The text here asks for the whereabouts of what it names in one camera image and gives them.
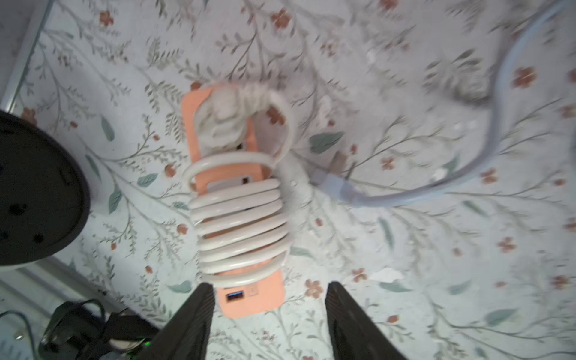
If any floral table mat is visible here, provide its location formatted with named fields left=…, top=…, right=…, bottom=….
left=14, top=1, right=575, bottom=359

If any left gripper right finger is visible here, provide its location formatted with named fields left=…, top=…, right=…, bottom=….
left=325, top=281, right=405, bottom=360

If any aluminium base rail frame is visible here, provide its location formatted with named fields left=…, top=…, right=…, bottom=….
left=1, top=256, right=125, bottom=359

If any pink power strip white cord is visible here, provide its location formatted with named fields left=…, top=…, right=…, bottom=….
left=179, top=80, right=298, bottom=320

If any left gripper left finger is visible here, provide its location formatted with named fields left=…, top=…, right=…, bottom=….
left=137, top=283, right=215, bottom=360

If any light blue power strip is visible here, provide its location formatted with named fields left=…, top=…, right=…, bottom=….
left=306, top=1, right=575, bottom=208

